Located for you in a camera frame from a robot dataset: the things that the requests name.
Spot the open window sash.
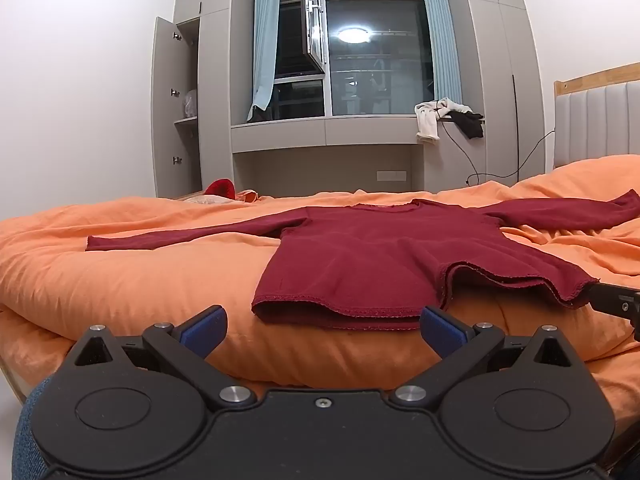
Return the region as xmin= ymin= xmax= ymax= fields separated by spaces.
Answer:
xmin=299 ymin=0 xmax=329 ymax=77

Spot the black cable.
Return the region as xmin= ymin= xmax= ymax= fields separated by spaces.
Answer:
xmin=434 ymin=101 xmax=556 ymax=187

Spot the white garment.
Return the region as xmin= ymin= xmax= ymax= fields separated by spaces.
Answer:
xmin=414 ymin=97 xmax=473 ymax=146

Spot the black garment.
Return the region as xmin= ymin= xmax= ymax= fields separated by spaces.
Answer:
xmin=450 ymin=111 xmax=485 ymax=140

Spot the person's leg in jeans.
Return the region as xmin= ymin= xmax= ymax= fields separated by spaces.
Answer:
xmin=11 ymin=375 xmax=56 ymax=480

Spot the grey closed wardrobe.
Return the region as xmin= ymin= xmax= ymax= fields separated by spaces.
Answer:
xmin=444 ymin=0 xmax=546 ymax=187

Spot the red knit hat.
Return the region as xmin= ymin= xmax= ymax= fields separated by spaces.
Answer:
xmin=202 ymin=178 xmax=237 ymax=200

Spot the large glass window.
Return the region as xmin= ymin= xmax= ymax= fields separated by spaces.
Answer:
xmin=274 ymin=0 xmax=437 ymax=121

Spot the grey wardrobe with shelves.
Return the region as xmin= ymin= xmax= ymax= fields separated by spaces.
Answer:
xmin=172 ymin=0 xmax=256 ymax=197

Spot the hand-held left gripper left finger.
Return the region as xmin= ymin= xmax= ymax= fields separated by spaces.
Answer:
xmin=61 ymin=305 xmax=258 ymax=408

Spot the light blue curtain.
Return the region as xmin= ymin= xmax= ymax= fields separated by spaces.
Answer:
xmin=419 ymin=0 xmax=464 ymax=107
xmin=246 ymin=0 xmax=281 ymax=122

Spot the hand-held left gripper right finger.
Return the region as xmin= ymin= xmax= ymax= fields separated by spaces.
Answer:
xmin=390 ymin=305 xmax=583 ymax=408

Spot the pink patterned cloth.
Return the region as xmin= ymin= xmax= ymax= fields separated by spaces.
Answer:
xmin=185 ymin=189 xmax=261 ymax=206

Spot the orange duvet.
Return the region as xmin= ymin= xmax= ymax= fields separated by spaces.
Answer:
xmin=0 ymin=154 xmax=640 ymax=461

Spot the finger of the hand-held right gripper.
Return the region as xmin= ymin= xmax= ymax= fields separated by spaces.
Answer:
xmin=589 ymin=282 xmax=640 ymax=342

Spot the dark red long-sleeve shirt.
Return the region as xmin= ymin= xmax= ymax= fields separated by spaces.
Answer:
xmin=85 ymin=191 xmax=640 ymax=332

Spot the grey padded wooden headboard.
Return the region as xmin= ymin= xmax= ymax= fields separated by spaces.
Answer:
xmin=552 ymin=61 xmax=640 ymax=171

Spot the grey open wardrobe door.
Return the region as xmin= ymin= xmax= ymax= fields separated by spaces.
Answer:
xmin=151 ymin=16 xmax=201 ymax=199

